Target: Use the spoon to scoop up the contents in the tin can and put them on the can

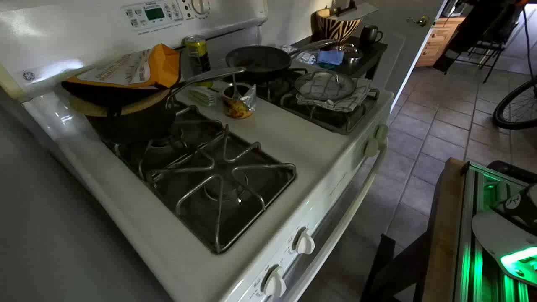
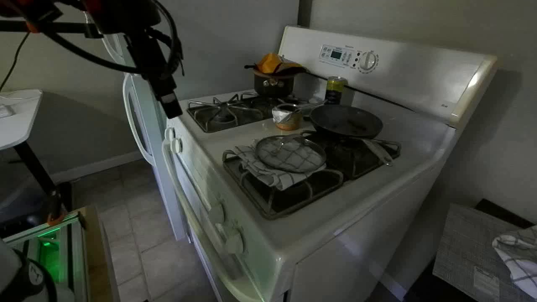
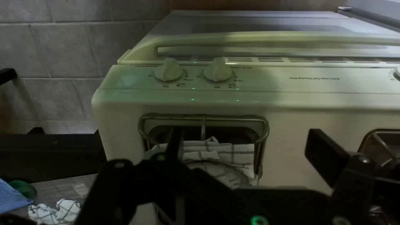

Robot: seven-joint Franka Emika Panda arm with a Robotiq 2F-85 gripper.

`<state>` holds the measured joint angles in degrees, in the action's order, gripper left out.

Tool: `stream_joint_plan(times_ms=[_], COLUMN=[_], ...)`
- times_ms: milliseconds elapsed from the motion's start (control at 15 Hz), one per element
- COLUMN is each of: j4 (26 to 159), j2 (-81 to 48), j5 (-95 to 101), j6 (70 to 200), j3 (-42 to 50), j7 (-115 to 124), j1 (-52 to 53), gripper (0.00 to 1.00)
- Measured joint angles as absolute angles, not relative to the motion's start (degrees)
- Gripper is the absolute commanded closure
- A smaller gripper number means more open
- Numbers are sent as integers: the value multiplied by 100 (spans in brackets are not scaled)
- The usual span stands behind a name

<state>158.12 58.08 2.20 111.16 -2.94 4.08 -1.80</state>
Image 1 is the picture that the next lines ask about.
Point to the white stove timer dial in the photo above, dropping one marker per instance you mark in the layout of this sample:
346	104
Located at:
202	7

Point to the zebra patterned bowl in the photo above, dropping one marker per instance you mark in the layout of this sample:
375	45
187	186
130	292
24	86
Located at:
336	27

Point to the white door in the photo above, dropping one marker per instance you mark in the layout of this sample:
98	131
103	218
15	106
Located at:
403	44

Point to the round wooden board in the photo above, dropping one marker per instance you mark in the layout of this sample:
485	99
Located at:
140	107

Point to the bicycle wheel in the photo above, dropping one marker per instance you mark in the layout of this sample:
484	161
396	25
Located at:
495	114

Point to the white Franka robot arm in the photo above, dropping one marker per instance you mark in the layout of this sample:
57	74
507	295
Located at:
497	235

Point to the blue sponge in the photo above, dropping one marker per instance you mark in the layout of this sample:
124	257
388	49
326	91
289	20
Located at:
329	59

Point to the white stove knob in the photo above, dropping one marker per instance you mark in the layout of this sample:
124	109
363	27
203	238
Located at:
371	146
304	242
274	282
381	133

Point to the small white lid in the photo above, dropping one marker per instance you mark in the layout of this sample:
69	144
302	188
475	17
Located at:
198	96

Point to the black stand legs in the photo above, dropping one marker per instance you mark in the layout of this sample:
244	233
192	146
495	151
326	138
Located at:
383	268

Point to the black side table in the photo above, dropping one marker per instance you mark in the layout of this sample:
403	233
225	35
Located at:
371	59

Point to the tin can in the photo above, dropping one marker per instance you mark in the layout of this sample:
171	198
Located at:
240	109

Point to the white gas stove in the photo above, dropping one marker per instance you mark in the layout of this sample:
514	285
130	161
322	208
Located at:
291	134

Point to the wooden cabinet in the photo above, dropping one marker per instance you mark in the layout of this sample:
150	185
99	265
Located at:
433	47

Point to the brass door knob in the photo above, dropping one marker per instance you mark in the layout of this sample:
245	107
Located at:
420	20

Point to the small metal bowl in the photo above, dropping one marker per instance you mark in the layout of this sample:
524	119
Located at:
353	52

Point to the aluminium frame rails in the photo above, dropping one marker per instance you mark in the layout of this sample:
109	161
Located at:
475	268

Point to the black chair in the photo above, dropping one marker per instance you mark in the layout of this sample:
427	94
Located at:
480	27

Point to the black mug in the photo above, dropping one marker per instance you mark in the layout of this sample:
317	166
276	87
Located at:
369	35

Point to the black frying pan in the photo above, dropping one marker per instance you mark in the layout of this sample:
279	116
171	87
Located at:
257	59

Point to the black burner grate under foil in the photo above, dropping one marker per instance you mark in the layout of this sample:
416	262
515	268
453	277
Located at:
291	102

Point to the large black burner grate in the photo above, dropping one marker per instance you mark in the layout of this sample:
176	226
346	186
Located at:
223	161

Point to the wooden plank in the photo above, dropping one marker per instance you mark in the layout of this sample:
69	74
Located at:
445	235

